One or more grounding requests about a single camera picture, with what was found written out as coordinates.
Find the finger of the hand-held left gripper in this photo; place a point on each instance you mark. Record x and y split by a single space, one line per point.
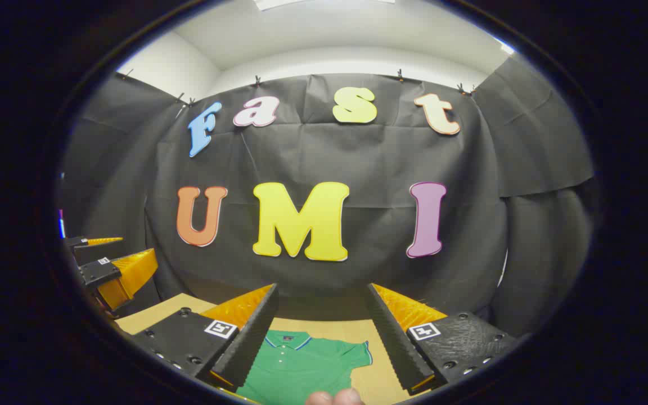
99 271
76 242

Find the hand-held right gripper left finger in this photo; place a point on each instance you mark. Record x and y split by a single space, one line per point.
251 337

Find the ceiling light panel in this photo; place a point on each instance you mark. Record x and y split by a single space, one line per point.
279 3

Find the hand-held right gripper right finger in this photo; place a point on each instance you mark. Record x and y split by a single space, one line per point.
391 343

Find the green T-shirt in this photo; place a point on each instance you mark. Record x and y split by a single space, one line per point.
296 371

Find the black backdrop cloth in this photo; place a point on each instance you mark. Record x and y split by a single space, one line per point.
369 157

